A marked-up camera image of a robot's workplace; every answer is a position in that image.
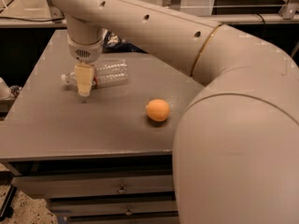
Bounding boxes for metal frame rail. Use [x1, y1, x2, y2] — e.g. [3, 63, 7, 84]
[0, 13, 299, 29]

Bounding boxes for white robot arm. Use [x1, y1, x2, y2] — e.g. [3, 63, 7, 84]
[50, 0, 299, 224]

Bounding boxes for black cable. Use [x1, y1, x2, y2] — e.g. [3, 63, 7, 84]
[0, 15, 65, 23]

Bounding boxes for clear plastic water bottle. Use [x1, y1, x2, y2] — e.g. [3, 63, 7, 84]
[60, 59, 129, 88]

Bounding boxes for white object at left edge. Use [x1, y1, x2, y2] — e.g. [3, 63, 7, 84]
[0, 77, 11, 100]

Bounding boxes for grey drawer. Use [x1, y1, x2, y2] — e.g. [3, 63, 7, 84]
[12, 172, 174, 199]
[48, 196, 178, 217]

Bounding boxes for dark blue snack bag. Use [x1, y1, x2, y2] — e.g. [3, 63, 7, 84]
[103, 31, 144, 53]

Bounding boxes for orange ball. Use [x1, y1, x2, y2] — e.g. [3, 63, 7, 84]
[146, 99, 170, 122]

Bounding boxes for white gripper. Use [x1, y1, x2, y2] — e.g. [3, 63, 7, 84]
[67, 37, 103, 97]

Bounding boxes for grey drawer cabinet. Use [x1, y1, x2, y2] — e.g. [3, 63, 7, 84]
[0, 30, 202, 224]

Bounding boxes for top grey drawer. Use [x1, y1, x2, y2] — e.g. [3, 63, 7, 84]
[12, 172, 174, 199]

